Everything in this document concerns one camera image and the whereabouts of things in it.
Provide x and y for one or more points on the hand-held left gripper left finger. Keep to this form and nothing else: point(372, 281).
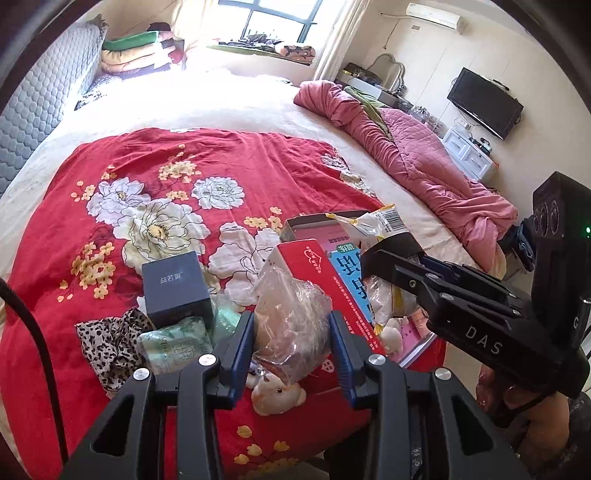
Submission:
point(235, 350)

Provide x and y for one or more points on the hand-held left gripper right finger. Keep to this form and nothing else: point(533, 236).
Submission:
point(340, 355)

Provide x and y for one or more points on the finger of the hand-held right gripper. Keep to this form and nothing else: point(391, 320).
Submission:
point(480, 281)
point(397, 272)

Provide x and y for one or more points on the green roll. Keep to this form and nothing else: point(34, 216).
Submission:
point(226, 318)

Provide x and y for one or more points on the white yellow snack bag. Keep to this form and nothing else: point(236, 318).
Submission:
point(374, 226)

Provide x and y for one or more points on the clear plastic bag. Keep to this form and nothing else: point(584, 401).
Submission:
point(286, 314)

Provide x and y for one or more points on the person's right forearm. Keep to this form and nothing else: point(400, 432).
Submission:
point(579, 429)

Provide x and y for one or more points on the person's right hand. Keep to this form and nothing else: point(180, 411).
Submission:
point(531, 424)

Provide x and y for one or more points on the blue printed packet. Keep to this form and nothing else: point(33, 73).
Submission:
point(351, 281)

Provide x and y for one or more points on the blue black bag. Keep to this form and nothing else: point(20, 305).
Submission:
point(521, 244)

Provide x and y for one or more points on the pink white plush toy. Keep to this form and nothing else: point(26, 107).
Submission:
point(277, 392)

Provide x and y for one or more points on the green floral tissue pack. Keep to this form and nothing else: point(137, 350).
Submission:
point(175, 346)

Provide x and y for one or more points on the pink packet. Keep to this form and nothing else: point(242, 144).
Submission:
point(415, 341)

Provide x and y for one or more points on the dark blue box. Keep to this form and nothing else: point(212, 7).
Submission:
point(178, 290)

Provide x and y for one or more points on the red cardboard box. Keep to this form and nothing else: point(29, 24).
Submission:
point(304, 258)

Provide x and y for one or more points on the white cardboard tissue box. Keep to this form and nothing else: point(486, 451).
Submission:
point(304, 226)

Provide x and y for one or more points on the pink quilt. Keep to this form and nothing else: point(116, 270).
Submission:
point(429, 170)

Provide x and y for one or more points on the leopard print cloth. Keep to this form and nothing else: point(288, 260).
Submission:
point(108, 346)

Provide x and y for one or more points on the white drawer cabinet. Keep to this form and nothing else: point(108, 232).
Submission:
point(466, 152)

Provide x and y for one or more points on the green cloth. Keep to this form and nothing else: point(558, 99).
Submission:
point(367, 104)

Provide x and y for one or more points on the black television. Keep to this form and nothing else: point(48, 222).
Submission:
point(485, 104)

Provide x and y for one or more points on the red floral blanket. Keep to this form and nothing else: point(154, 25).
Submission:
point(92, 221)

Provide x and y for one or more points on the silver framed mirror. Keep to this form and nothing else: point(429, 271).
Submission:
point(388, 74)

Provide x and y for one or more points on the cluttered dressing table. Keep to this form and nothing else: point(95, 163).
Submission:
point(360, 76)

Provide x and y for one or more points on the bed with beige sheet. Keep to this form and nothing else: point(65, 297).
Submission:
point(258, 106)

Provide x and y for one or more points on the brown patterned cushion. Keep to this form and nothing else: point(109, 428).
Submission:
point(298, 52)

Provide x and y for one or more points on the white curtain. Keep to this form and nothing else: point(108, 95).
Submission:
point(339, 37)

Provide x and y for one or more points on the white air conditioner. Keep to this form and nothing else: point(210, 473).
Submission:
point(434, 14)

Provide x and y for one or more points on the dark cloth pile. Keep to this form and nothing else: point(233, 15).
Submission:
point(258, 41)

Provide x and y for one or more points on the window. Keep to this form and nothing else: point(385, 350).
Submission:
point(277, 18)

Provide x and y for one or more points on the black white patterned pillow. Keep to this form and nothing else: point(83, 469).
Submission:
point(94, 90)

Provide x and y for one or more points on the stack of folded blankets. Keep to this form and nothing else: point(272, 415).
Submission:
point(134, 53)

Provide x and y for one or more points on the cream curtain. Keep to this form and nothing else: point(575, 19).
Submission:
point(191, 23)

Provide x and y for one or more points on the grey quilted headboard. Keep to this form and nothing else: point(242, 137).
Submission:
point(41, 92)

